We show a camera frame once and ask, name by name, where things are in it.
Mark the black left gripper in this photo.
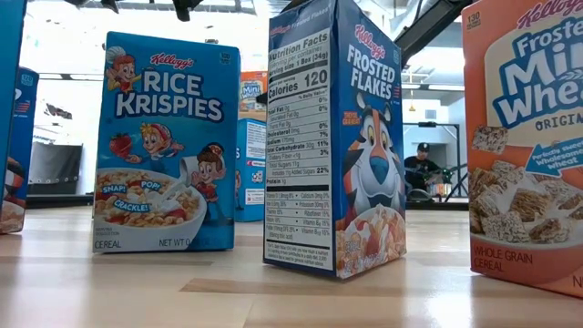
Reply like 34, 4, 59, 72
171, 0, 204, 22

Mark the Frosted Mini Wheats cereal box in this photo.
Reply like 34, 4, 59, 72
240, 70, 269, 114
460, 0, 583, 300

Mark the Rice Krispies cereal box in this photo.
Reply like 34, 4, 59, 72
234, 118, 268, 223
0, 0, 27, 192
92, 30, 241, 254

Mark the Frosted Flakes cereal box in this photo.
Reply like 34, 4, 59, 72
0, 67, 40, 236
262, 0, 408, 281

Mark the person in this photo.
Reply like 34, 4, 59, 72
404, 142, 445, 192

